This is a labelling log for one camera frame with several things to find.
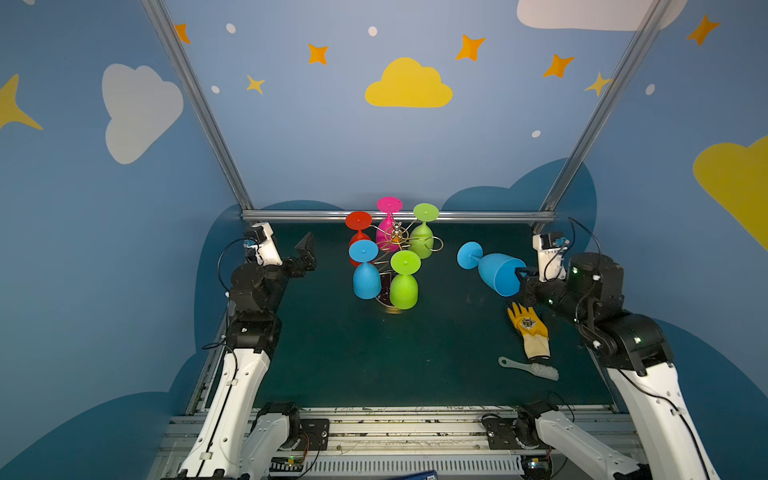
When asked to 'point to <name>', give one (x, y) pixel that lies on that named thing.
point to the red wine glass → (358, 221)
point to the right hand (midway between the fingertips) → (522, 266)
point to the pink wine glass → (384, 229)
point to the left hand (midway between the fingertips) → (290, 235)
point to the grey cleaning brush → (538, 369)
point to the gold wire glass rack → (397, 238)
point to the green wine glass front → (403, 289)
